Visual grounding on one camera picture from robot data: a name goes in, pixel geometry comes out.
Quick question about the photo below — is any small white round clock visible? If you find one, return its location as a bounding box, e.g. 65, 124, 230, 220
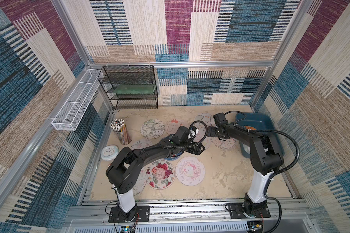
101, 145, 119, 161

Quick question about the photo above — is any teal plastic storage box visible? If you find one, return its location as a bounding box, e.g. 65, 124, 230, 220
235, 113, 285, 156

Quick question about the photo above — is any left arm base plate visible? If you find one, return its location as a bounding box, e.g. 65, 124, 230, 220
108, 205, 150, 223

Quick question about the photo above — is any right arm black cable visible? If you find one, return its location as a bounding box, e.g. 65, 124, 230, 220
224, 110, 300, 233

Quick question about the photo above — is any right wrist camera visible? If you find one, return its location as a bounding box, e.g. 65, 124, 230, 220
213, 113, 228, 128

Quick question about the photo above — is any red rose floral coaster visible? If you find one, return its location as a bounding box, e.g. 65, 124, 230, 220
146, 159, 176, 190

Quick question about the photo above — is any blue orange bears coaster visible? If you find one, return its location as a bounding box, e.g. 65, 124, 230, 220
244, 126, 256, 131

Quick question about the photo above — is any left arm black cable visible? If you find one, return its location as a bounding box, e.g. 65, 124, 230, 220
142, 120, 209, 152

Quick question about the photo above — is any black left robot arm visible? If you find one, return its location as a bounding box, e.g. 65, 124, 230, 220
106, 126, 208, 214

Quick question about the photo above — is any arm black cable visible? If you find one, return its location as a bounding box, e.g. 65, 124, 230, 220
224, 110, 300, 233
142, 120, 209, 152

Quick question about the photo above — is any blue cartoon toast coaster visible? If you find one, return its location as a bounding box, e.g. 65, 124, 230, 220
165, 152, 183, 161

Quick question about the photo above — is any white wire mesh basket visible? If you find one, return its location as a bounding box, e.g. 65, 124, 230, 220
52, 70, 100, 131

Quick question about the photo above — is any cup of coloured pencils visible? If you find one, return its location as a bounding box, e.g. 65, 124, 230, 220
110, 118, 132, 145

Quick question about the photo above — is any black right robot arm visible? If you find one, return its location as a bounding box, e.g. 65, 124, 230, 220
207, 123, 284, 218

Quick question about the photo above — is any pink checkered bunny coaster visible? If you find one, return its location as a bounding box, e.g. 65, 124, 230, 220
165, 118, 190, 135

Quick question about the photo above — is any green white rabbit coaster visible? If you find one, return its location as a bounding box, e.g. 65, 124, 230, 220
240, 143, 250, 158

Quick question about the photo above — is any pink hello kitty coaster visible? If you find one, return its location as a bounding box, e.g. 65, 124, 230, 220
176, 157, 206, 186

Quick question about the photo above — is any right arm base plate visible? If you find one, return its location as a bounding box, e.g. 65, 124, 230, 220
225, 201, 271, 219

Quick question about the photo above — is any black wire mesh shelf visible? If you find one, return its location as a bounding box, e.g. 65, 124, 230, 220
98, 65, 158, 110

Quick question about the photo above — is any pink unicorn moon coaster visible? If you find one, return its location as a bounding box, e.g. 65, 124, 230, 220
192, 129, 212, 150

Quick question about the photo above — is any green white cabbage coaster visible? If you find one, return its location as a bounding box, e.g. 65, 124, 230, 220
141, 119, 165, 139

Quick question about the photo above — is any white butterfly coaster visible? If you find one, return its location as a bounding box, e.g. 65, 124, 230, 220
132, 169, 147, 196

